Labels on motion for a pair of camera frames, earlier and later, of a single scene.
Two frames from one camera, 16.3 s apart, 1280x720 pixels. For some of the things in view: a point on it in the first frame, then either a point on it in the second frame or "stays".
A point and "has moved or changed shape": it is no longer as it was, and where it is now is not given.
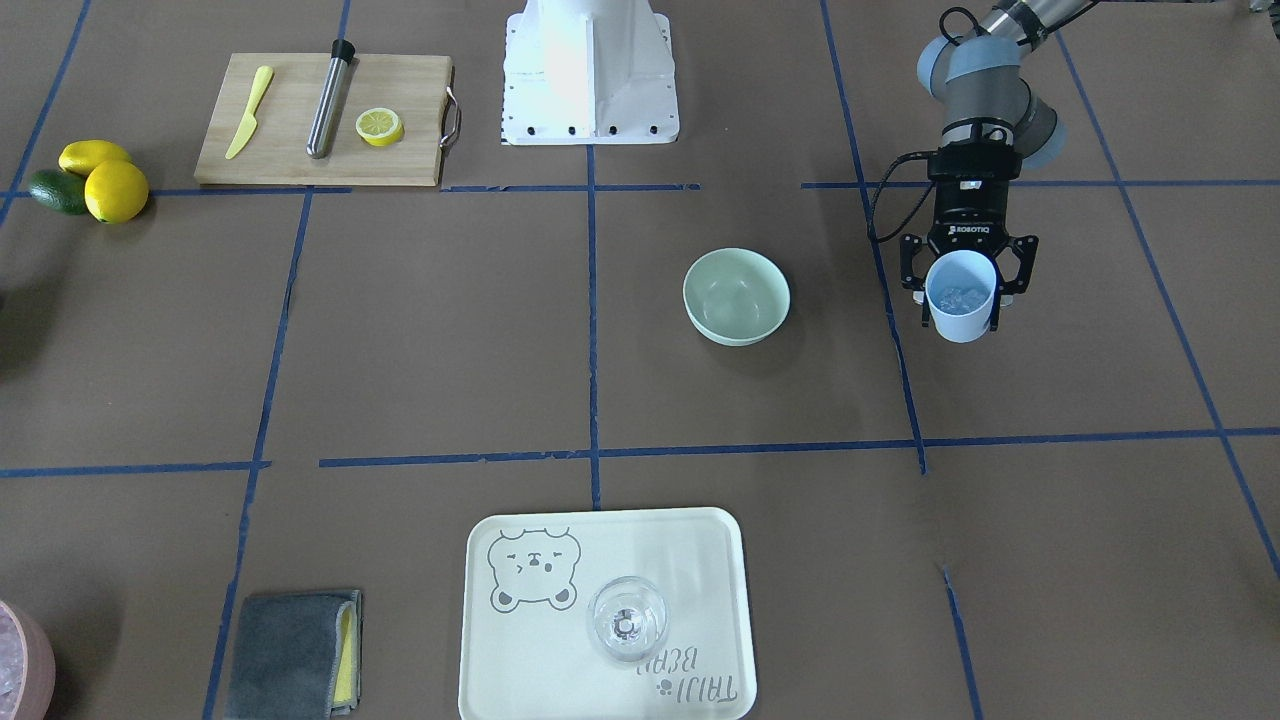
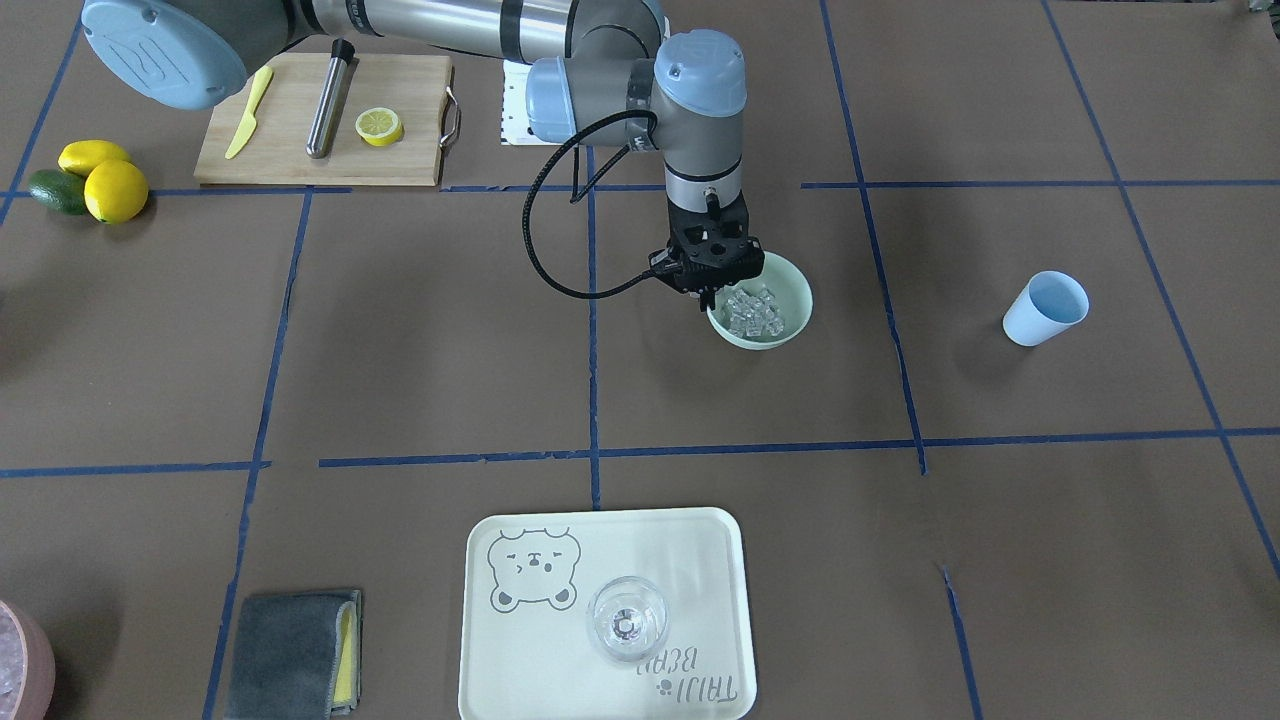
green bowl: x=736 y=297 has moved or changed shape
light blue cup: x=961 y=286 to x=1048 y=303
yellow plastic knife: x=265 y=76 stays
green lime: x=60 y=190 stays
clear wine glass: x=628 y=617 stays
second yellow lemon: x=82 y=157 stays
